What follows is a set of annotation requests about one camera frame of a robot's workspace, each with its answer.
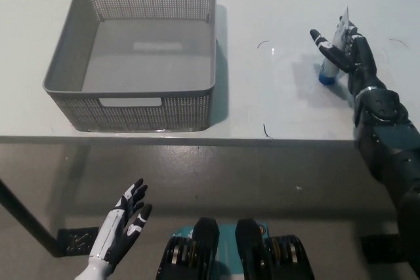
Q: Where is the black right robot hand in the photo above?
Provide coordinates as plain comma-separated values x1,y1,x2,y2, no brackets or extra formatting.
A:
309,14,391,98

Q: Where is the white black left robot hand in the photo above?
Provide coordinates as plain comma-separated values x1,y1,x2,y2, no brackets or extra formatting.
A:
89,178,154,264

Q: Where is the white blue shampoo tube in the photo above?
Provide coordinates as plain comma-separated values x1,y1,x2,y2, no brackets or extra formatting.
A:
317,7,351,86

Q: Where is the black floor plate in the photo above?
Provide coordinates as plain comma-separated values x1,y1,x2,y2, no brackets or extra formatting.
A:
359,234,403,265
56,226,101,257

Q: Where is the black teal robot torso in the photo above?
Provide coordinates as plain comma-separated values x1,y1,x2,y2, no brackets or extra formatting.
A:
156,217,316,280

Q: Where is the black table leg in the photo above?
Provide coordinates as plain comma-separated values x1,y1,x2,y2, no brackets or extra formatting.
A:
0,177,68,260

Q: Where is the grey perforated plastic basket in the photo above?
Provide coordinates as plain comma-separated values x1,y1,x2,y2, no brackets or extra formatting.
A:
42,0,217,132

